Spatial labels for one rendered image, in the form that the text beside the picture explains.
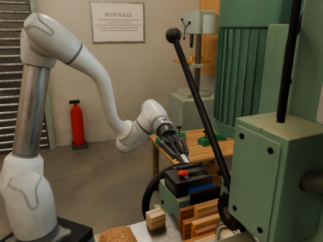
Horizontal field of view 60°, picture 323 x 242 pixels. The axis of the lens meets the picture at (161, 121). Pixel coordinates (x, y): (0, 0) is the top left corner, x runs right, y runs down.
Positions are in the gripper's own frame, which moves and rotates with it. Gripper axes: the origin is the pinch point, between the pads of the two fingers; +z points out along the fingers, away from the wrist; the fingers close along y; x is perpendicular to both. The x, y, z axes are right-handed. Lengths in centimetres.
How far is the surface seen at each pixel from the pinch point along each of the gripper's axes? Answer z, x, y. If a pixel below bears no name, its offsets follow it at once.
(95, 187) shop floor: -107, 136, -12
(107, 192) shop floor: -95, 131, -3
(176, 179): 19.9, -17.6, -17.0
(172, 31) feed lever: 12, -57, -22
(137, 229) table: 26.0, -8.3, -29.8
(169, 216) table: 24.8, -7.8, -19.6
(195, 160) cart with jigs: -50, 59, 46
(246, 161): 46, -53, -26
